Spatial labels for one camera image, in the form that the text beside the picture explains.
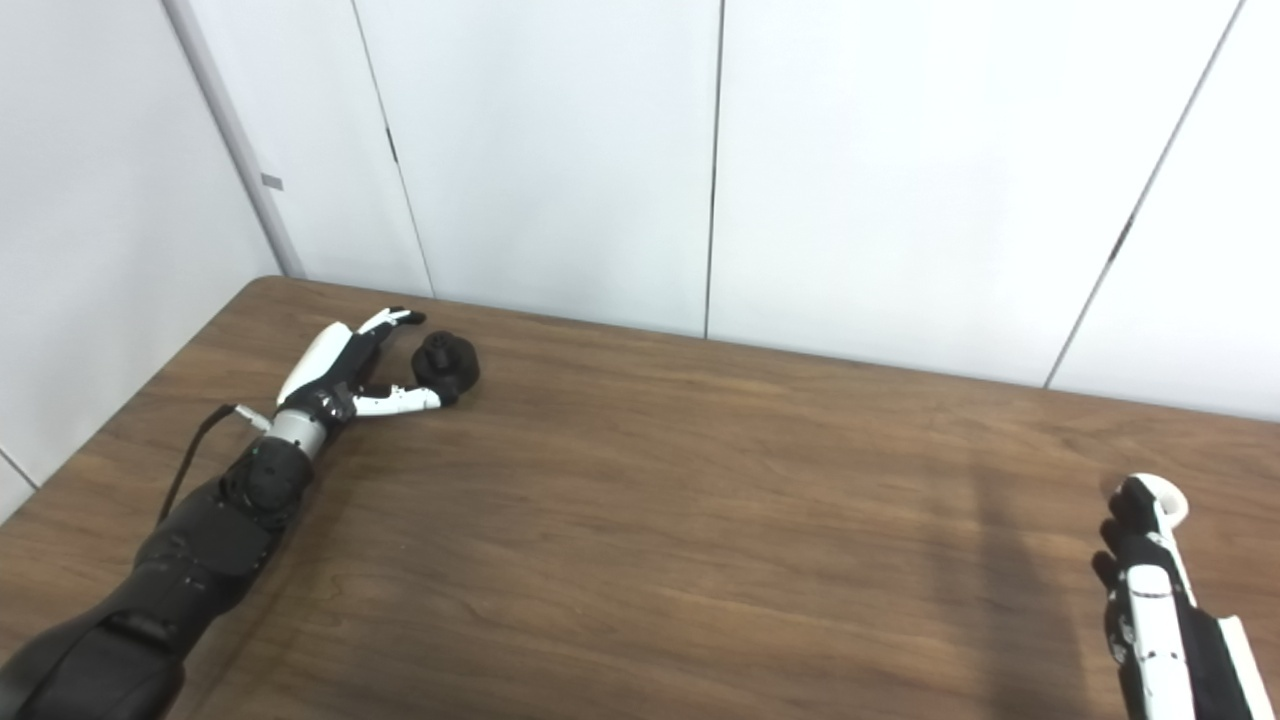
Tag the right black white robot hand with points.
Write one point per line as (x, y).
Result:
(1160, 640)

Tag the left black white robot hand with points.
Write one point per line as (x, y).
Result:
(325, 365)

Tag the round black part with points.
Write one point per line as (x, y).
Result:
(448, 365)

